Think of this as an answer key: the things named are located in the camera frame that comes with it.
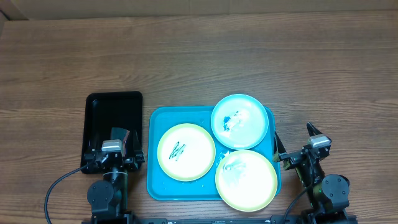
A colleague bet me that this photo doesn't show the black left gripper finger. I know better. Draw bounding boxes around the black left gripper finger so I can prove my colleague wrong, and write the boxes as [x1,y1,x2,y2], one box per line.
[132,130,144,157]
[88,133,100,152]

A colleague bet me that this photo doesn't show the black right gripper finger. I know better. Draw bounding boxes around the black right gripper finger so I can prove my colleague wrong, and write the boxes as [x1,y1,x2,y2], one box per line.
[274,132,286,155]
[306,122,320,137]

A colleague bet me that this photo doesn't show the yellow plate with scribble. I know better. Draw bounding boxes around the yellow plate with scribble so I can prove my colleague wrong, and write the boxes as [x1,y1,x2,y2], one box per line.
[157,123,216,182]

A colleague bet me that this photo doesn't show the orange and green sponge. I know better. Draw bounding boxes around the orange and green sponge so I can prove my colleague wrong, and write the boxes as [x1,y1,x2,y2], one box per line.
[111,128,130,149]

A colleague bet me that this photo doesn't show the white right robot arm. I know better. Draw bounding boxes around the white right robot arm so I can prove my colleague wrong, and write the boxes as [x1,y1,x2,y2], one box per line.
[271,122,358,224]

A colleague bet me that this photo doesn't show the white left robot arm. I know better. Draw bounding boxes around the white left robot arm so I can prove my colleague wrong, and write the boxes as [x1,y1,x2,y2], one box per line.
[82,128,145,224]

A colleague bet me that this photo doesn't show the black rectangular plastic tray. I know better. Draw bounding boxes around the black rectangular plastic tray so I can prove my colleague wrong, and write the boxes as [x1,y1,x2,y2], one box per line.
[80,91,143,165]

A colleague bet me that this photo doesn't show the teal plastic serving tray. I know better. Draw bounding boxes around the teal plastic serving tray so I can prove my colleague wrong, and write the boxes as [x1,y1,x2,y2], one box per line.
[146,106,282,202]

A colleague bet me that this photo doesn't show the light blue plate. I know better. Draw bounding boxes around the light blue plate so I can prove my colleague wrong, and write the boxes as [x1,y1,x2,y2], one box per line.
[210,94,269,150]

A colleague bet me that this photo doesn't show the yellow plate near front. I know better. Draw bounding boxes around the yellow plate near front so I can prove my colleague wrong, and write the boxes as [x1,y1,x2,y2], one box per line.
[215,150,278,212]

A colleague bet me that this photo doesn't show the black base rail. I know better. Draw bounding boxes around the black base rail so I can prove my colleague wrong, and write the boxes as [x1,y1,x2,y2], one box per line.
[136,215,299,224]

